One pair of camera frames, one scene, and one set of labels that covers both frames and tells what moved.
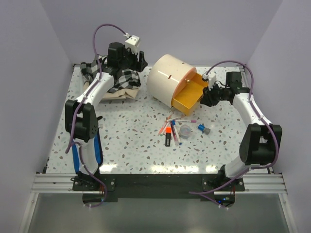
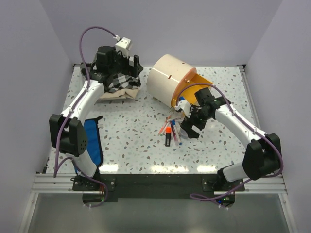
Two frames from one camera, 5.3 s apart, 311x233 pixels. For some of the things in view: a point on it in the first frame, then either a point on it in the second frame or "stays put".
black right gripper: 207,99 to 187,126
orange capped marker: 162,128 stays put
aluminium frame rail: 47,183 stays put
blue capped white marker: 174,124 stays put
